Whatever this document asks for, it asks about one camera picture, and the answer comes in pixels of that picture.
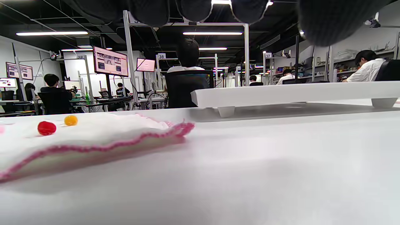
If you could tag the short ceiling light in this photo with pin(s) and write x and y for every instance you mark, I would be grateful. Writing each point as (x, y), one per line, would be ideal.
(212, 48)

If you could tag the long ceiling light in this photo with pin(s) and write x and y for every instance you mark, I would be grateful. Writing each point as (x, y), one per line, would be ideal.
(212, 33)
(51, 33)

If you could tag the black office chair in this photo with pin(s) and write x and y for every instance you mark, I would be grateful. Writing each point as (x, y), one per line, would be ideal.
(184, 89)

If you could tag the small pink-screen monitor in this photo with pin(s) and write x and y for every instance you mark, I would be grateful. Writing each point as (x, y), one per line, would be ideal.
(146, 65)

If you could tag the orange cotton ball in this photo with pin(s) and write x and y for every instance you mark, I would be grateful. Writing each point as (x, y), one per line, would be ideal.
(71, 120)

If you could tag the white plastic tray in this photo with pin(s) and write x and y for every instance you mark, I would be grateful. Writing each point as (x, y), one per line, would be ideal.
(281, 92)

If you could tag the wall-side monitor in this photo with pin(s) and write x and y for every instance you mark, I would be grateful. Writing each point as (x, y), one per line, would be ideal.
(19, 71)

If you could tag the large black monitor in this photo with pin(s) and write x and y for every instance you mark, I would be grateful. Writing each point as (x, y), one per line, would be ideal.
(111, 61)

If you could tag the person's left hand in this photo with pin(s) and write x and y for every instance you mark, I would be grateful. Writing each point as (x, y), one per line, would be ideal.
(331, 22)

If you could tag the white pink-striped dish cloth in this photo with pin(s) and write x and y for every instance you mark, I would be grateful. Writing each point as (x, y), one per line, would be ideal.
(103, 134)

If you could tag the red cotton ball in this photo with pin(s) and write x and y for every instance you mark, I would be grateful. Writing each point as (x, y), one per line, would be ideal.
(47, 128)

